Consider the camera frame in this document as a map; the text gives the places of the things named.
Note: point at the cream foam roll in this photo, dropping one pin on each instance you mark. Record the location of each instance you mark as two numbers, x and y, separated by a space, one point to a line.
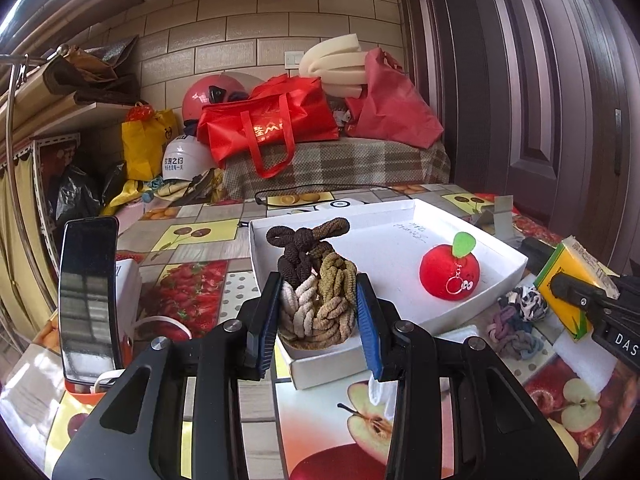
332 67

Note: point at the brown bags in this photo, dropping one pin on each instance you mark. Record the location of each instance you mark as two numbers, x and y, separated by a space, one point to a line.
90 70

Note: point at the red nonwoven bag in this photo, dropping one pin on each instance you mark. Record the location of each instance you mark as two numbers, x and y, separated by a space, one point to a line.
390 105

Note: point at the white cardboard box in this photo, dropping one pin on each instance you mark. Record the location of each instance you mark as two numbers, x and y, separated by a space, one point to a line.
497 217
390 240

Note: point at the dark brown door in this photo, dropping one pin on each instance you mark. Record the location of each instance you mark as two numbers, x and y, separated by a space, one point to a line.
500 60

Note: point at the black smartphone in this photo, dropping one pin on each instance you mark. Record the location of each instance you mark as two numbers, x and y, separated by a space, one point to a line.
87 300

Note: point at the wooden shelf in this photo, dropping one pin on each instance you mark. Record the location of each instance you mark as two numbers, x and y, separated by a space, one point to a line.
65 110

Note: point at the white wall switch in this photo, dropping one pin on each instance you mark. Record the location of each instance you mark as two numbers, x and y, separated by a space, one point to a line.
293 59

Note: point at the white foam piece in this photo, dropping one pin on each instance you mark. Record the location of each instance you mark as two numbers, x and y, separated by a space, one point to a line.
580 360

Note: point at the white charger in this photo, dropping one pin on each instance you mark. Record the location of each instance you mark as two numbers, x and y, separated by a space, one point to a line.
127 280

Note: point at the red tote bag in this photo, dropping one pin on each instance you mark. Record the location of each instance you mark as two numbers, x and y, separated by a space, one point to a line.
270 115

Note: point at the yellow cloth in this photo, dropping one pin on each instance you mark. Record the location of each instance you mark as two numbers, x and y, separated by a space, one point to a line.
125 195

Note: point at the red helmet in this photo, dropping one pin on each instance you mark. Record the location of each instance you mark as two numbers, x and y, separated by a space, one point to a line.
200 97

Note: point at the black charger block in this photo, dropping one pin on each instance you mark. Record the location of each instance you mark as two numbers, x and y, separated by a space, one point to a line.
537 255

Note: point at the curved metal rod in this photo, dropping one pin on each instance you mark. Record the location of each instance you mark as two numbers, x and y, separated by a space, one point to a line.
10 160

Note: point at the plaid blanket sofa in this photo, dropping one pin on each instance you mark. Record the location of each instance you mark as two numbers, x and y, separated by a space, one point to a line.
340 162

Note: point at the fruit printed tablecloth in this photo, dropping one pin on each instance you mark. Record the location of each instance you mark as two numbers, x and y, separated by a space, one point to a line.
200 240

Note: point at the yellow tissue packet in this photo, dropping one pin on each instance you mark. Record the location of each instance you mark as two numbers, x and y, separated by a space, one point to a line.
565 265

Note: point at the black and white scrunchie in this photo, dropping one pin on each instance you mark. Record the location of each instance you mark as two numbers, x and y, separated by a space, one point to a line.
525 302

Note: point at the black plastic bag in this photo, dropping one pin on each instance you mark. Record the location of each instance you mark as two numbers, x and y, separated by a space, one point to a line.
75 190

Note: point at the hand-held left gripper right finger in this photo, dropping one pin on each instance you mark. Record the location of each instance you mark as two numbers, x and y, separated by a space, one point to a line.
367 330

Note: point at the red apple plush toy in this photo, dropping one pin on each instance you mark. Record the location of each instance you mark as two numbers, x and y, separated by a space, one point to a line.
445 270

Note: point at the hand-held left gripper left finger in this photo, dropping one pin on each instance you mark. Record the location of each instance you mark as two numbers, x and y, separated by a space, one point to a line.
265 330

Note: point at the white helmet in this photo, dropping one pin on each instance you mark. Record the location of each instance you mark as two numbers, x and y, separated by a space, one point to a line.
182 157

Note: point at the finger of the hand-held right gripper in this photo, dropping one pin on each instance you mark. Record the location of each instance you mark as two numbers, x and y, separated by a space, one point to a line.
580 300

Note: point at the yellow bag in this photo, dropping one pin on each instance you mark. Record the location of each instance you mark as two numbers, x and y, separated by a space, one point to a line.
145 145

